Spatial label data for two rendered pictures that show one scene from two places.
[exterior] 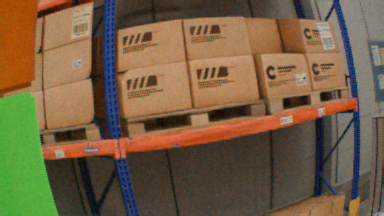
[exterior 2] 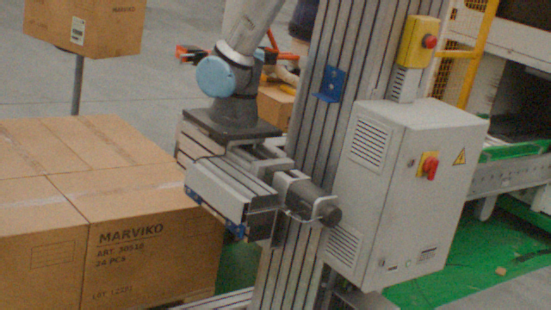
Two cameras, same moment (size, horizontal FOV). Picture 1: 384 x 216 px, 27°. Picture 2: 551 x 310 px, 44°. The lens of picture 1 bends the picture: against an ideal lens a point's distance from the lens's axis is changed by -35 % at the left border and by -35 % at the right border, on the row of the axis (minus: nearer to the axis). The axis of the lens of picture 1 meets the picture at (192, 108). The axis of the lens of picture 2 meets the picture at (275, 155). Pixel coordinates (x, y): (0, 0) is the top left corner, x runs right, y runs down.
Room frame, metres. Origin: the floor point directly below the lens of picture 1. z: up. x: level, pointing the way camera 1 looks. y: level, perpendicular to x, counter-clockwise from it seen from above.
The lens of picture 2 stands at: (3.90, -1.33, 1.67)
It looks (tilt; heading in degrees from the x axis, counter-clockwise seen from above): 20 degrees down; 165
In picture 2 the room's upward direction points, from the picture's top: 12 degrees clockwise
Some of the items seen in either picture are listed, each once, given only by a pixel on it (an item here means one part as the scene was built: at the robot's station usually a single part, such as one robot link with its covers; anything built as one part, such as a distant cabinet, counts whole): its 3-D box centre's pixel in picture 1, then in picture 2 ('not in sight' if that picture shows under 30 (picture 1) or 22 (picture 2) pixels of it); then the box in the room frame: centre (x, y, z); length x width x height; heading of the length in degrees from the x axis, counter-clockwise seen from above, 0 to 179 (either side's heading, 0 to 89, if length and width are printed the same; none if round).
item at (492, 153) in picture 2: not in sight; (479, 158); (0.81, 0.64, 0.60); 1.60 x 0.10 x 0.09; 118
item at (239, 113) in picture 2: not in sight; (235, 103); (1.99, -0.96, 1.09); 0.15 x 0.15 x 0.10
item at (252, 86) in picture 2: not in sight; (241, 66); (2.00, -0.96, 1.20); 0.13 x 0.12 x 0.14; 148
